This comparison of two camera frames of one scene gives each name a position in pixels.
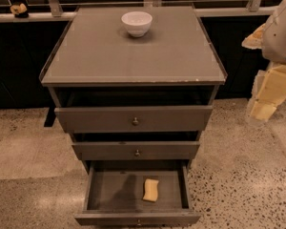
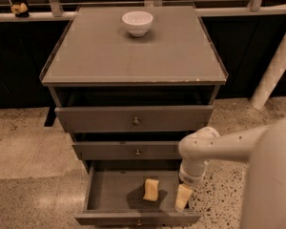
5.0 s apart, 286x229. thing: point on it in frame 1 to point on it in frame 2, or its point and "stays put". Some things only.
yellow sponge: (151, 190) stays put
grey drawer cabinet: (133, 86) stays put
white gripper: (280, 38) to (188, 176)
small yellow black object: (19, 10) stays put
